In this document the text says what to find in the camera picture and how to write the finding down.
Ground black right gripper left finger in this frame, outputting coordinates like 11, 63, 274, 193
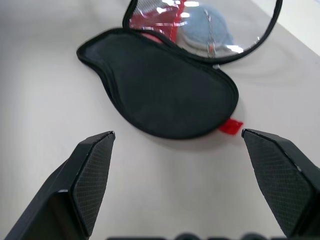
0, 130, 117, 240

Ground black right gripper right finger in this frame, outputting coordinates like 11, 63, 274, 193
241, 128, 320, 240

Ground red mesh bag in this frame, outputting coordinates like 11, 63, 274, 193
76, 0, 285, 140

